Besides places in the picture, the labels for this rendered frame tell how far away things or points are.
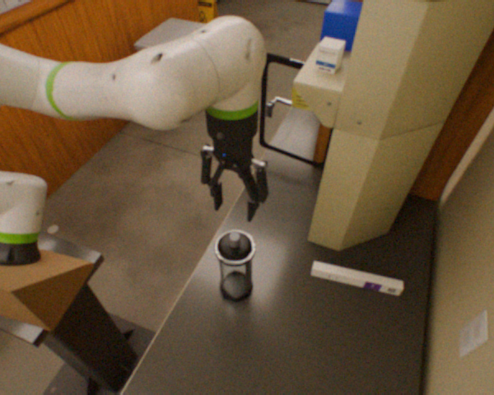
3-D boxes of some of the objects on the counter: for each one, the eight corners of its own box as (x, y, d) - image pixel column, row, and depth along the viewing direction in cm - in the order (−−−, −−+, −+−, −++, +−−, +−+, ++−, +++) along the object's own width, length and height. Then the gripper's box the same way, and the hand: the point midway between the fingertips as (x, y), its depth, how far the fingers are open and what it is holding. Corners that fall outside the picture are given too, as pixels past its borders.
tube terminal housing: (393, 197, 133) (509, -39, 76) (380, 266, 114) (521, 16, 56) (329, 179, 140) (389, -50, 82) (306, 240, 120) (364, -6, 63)
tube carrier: (258, 277, 110) (262, 237, 94) (245, 307, 103) (245, 270, 87) (227, 265, 113) (225, 225, 97) (212, 294, 106) (207, 255, 90)
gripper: (292, 133, 63) (281, 214, 81) (193, 108, 69) (202, 188, 86) (278, 158, 59) (270, 238, 76) (173, 129, 64) (188, 210, 82)
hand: (235, 204), depth 79 cm, fingers open, 7 cm apart
